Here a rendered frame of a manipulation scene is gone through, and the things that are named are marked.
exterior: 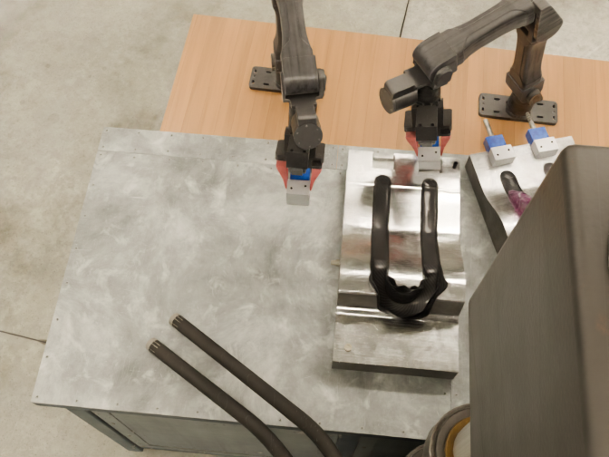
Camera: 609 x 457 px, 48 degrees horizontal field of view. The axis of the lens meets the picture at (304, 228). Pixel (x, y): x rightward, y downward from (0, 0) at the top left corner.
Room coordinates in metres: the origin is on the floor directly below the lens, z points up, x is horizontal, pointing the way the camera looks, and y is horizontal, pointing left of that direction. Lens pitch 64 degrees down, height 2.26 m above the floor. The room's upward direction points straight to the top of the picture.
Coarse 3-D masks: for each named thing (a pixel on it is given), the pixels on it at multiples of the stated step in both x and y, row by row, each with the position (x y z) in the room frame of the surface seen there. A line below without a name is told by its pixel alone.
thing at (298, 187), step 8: (296, 176) 0.78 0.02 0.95; (304, 176) 0.78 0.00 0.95; (288, 184) 0.75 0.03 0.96; (296, 184) 0.75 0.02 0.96; (304, 184) 0.75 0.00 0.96; (288, 192) 0.73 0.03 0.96; (296, 192) 0.73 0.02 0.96; (304, 192) 0.73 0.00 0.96; (288, 200) 0.73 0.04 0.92; (296, 200) 0.73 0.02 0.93; (304, 200) 0.72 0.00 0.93
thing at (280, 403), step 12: (180, 324) 0.47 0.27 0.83; (192, 336) 0.44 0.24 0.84; (204, 336) 0.44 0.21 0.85; (204, 348) 0.41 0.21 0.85; (216, 348) 0.41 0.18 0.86; (216, 360) 0.39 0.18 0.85; (228, 360) 0.38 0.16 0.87; (240, 372) 0.36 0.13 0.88; (252, 372) 0.36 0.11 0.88; (252, 384) 0.33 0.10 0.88; (264, 384) 0.33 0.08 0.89; (264, 396) 0.31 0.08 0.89; (276, 396) 0.30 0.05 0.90; (276, 408) 0.28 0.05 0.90; (288, 408) 0.28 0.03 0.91
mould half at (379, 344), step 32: (352, 160) 0.85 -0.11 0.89; (416, 160) 0.85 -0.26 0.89; (448, 160) 0.85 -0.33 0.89; (352, 192) 0.77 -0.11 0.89; (416, 192) 0.77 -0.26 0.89; (448, 192) 0.77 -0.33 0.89; (352, 224) 0.69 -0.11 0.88; (416, 224) 0.69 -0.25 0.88; (448, 224) 0.69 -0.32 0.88; (352, 256) 0.59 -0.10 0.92; (416, 256) 0.60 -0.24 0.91; (448, 256) 0.60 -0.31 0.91; (352, 288) 0.52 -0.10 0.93; (448, 288) 0.52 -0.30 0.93; (352, 320) 0.47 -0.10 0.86; (384, 320) 0.47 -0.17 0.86; (416, 320) 0.47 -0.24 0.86; (448, 320) 0.47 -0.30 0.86; (352, 352) 0.40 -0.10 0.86; (384, 352) 0.40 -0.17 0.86; (416, 352) 0.40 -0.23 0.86; (448, 352) 0.40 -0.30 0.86
